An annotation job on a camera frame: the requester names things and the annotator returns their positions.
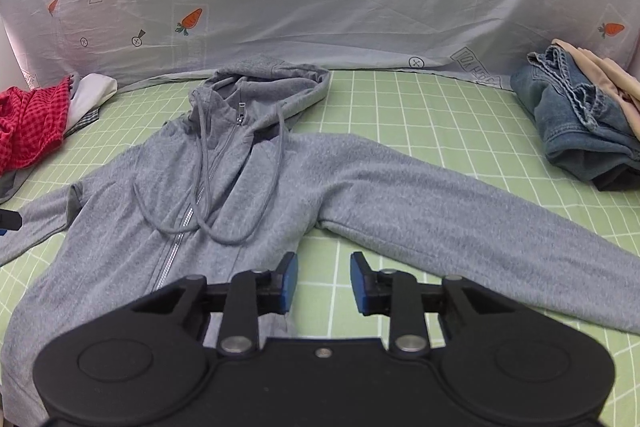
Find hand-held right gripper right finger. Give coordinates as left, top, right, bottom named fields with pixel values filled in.
left=350, top=252, right=516, bottom=359

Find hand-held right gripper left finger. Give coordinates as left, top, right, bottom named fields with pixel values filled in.
left=132, top=252, right=301, bottom=359

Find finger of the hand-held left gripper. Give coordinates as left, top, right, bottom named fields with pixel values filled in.
left=0, top=208, right=23, bottom=237

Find grey zip hoodie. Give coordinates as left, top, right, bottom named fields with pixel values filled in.
left=0, top=54, right=640, bottom=427

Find grey garment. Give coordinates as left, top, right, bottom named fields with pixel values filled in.
left=0, top=76, right=82, bottom=202

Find red checked pants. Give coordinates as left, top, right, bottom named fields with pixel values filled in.
left=0, top=74, right=73, bottom=175

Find blue plaid shirt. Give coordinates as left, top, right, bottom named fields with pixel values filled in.
left=62, top=107, right=101, bottom=138

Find white cloth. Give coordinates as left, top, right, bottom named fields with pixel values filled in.
left=65, top=74, right=118, bottom=128

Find white curved board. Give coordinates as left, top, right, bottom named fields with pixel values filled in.
left=0, top=24, right=23, bottom=80

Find folded blue jeans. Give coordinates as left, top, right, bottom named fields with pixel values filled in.
left=510, top=44, right=640, bottom=188

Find dark cloth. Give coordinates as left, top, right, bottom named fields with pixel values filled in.
left=592, top=159, right=640, bottom=192

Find beige garment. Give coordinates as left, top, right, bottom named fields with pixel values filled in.
left=552, top=38, right=640, bottom=132

